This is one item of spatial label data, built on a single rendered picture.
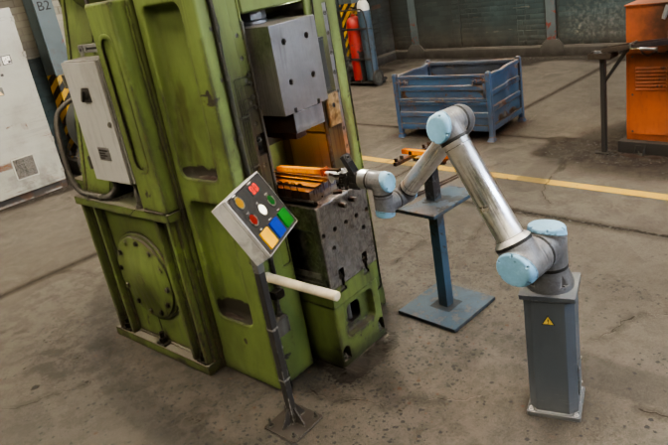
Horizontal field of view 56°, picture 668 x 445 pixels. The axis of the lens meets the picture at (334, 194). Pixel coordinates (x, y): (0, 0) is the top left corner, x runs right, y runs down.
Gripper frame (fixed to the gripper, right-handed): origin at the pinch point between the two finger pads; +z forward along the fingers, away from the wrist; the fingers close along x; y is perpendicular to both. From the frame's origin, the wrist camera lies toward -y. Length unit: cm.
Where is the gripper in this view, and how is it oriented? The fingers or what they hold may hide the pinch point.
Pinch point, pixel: (327, 170)
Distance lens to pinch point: 304.1
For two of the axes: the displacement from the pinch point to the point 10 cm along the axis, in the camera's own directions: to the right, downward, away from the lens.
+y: 1.6, 9.3, 3.5
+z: -7.6, -1.1, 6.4
